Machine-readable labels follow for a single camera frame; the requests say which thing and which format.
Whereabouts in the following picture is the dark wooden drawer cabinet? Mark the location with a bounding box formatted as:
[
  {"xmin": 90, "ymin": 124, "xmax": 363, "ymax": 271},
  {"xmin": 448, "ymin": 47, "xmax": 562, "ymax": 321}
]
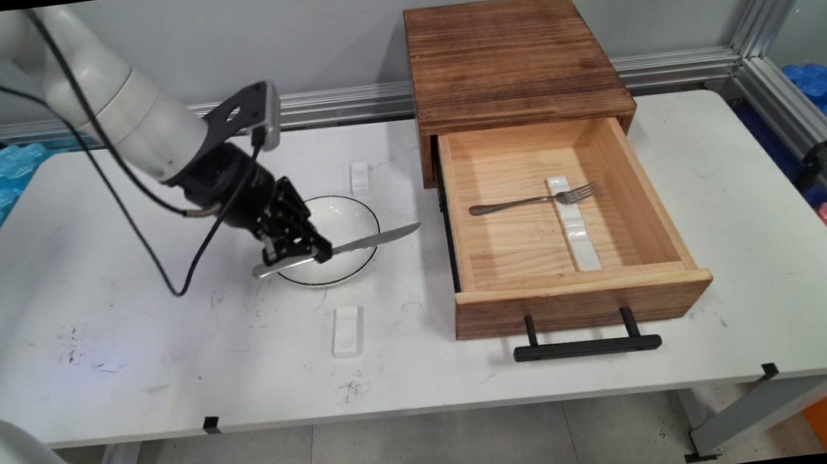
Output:
[{"xmin": 403, "ymin": 0, "xmax": 644, "ymax": 190}]

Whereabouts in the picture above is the horizontal aluminium frame rail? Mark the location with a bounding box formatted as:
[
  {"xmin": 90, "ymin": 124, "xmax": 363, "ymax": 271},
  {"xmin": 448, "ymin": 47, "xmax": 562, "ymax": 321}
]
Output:
[{"xmin": 0, "ymin": 44, "xmax": 744, "ymax": 163}]

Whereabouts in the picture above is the light wooden drawer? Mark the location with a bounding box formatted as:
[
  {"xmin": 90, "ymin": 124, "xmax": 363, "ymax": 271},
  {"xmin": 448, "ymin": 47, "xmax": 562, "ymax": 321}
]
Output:
[{"xmin": 433, "ymin": 106, "xmax": 717, "ymax": 342}]

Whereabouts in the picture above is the long grey table leg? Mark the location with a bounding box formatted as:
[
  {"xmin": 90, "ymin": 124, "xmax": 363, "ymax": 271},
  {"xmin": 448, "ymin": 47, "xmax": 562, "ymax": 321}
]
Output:
[{"xmin": 676, "ymin": 372, "xmax": 827, "ymax": 464}]

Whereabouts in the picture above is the steel fork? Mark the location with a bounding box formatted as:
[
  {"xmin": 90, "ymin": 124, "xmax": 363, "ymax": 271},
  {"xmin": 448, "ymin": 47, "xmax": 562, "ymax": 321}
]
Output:
[{"xmin": 467, "ymin": 181, "xmax": 602, "ymax": 218}]

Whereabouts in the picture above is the long white ceramic cutlery rest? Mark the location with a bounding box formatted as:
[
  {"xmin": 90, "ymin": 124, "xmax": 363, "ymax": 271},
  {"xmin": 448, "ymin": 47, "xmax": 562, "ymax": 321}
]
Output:
[{"xmin": 327, "ymin": 304, "xmax": 366, "ymax": 360}]

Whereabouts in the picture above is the steel table knife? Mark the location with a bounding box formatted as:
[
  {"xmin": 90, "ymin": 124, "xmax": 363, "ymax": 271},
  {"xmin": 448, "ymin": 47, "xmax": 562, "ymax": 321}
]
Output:
[{"xmin": 248, "ymin": 221, "xmax": 426, "ymax": 281}]

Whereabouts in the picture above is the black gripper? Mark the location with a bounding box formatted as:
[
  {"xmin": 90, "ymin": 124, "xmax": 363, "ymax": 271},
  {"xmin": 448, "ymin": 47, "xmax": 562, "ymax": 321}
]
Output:
[{"xmin": 177, "ymin": 132, "xmax": 336, "ymax": 278}]

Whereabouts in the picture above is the black drawer handle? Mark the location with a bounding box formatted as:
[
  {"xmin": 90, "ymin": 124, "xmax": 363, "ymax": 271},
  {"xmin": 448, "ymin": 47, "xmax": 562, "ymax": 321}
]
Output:
[{"xmin": 509, "ymin": 302, "xmax": 663, "ymax": 365}]

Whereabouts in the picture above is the black camera cable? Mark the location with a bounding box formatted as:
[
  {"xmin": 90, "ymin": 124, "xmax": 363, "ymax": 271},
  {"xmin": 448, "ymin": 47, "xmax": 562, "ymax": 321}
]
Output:
[{"xmin": 0, "ymin": 37, "xmax": 283, "ymax": 316}]

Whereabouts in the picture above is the short white ceramic cutlery rest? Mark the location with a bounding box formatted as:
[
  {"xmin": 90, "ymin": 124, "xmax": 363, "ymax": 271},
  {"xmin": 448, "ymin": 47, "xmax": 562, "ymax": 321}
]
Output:
[{"xmin": 347, "ymin": 160, "xmax": 373, "ymax": 197}]

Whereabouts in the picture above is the slanted aluminium frame rail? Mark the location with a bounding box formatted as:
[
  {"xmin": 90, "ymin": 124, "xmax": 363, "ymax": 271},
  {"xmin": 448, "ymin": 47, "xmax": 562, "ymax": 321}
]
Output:
[{"xmin": 730, "ymin": 49, "xmax": 827, "ymax": 266}]

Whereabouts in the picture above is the white bowl with black rim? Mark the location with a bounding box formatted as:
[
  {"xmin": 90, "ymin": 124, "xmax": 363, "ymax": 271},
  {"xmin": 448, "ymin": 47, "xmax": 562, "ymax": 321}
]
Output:
[{"xmin": 261, "ymin": 190, "xmax": 387, "ymax": 294}]

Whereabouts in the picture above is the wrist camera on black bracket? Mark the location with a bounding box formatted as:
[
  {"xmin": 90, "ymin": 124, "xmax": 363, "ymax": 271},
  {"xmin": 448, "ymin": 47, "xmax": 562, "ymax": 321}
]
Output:
[{"xmin": 197, "ymin": 79, "xmax": 287, "ymax": 158}]

